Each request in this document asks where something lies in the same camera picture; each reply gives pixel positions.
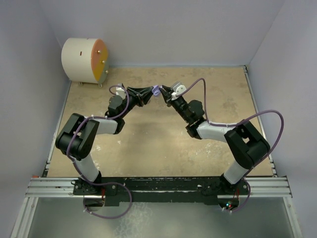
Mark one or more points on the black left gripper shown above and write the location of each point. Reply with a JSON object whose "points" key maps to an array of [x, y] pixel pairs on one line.
{"points": [[144, 94]]}

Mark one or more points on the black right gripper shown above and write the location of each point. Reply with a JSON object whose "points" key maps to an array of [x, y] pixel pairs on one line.
{"points": [[166, 93]]}

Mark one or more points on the purple earbud charging case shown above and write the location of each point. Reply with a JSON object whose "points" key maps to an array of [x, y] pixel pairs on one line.
{"points": [[156, 90]]}

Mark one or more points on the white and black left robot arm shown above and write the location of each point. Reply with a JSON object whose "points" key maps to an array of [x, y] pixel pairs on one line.
{"points": [[77, 137]]}

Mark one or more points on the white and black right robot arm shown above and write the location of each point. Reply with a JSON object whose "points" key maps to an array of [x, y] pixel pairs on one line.
{"points": [[246, 143]]}

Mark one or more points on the white cylinder with orange face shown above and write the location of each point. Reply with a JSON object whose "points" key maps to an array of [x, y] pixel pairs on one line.
{"points": [[85, 60]]}

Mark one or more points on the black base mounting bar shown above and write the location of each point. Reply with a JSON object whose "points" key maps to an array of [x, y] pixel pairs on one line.
{"points": [[207, 190]]}

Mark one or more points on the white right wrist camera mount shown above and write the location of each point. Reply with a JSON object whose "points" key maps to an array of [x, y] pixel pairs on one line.
{"points": [[177, 89]]}

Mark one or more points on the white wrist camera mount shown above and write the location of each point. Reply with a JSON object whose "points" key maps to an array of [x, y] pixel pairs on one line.
{"points": [[120, 91], [177, 89]]}

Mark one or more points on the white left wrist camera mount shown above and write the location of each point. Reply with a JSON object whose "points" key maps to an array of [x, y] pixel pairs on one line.
{"points": [[120, 91]]}

